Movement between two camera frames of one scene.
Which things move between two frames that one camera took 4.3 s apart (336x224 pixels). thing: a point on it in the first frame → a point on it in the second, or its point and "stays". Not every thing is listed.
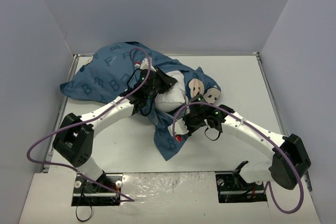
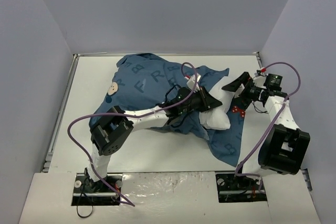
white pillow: [174, 97] → [216, 117]
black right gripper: [191, 120] → [248, 87]
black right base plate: [232, 187] stays
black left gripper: [163, 82] → [205, 98]
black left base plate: [105, 191] stays
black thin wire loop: [81, 220] → [78, 203]
